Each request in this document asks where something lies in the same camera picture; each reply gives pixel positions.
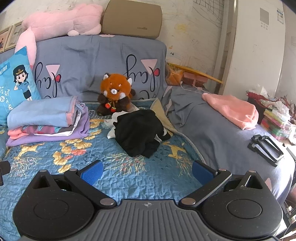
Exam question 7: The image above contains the stack of colourful boxes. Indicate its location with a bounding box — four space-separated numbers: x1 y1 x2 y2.
261 108 296 141

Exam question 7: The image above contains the pink towel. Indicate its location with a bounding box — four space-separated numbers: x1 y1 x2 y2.
202 93 259 130

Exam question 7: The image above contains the white cable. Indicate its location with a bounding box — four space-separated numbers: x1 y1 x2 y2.
180 80 212 94

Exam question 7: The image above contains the coral pink folded garment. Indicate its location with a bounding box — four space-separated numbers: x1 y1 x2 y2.
8 126 30 140

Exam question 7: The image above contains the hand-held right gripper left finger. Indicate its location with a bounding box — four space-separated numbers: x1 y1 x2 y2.
31 160 117 209

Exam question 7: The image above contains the picture frame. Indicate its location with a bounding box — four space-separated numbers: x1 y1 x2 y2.
0 26 12 55
5 22 25 50

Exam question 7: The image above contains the stack of folded clothes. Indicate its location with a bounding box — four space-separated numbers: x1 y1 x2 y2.
7 96 80 128

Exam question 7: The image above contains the yellow board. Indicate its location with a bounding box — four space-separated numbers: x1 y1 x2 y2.
167 62 223 84

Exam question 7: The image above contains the black white-trimmed cardigan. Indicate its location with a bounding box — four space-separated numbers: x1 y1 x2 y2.
103 109 171 158

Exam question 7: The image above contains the pink stool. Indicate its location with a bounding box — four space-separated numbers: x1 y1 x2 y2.
183 72 208 88

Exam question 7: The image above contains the black plastic frame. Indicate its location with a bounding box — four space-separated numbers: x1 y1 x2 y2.
247 134 285 167

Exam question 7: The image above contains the red basket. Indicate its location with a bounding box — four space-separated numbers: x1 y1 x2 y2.
246 91 273 124

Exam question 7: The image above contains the purple folded garment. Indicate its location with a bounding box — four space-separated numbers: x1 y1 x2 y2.
6 105 90 147

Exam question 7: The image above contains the printed folded garment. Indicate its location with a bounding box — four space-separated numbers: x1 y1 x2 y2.
22 124 72 135

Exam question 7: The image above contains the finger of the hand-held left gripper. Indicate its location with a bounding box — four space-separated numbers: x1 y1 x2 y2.
0 161 11 186

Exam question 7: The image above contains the blue quilted floral blanket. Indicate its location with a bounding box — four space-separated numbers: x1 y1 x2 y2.
0 97 206 237

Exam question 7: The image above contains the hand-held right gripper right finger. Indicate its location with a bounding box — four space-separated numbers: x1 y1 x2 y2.
178 160 273 208

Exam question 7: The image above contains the clear plastic bag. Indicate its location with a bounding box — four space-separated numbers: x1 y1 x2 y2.
259 91 296 116

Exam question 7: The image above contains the orange plush toy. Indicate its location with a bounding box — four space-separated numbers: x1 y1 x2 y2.
165 64 184 86

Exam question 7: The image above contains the red panda plush toy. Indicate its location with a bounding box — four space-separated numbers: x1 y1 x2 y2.
97 73 136 116

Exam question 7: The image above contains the white folded garment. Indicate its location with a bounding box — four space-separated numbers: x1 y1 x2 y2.
33 109 81 137

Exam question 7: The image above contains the blue cartoon pillow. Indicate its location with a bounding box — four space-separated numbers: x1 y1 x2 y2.
0 46 42 127

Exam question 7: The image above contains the tan cushion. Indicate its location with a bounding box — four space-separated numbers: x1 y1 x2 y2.
101 0 163 40

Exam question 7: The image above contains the white refrigerator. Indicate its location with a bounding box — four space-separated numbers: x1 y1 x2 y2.
214 0 296 114

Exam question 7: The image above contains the pink plush toy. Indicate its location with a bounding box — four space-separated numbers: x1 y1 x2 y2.
14 3 104 70

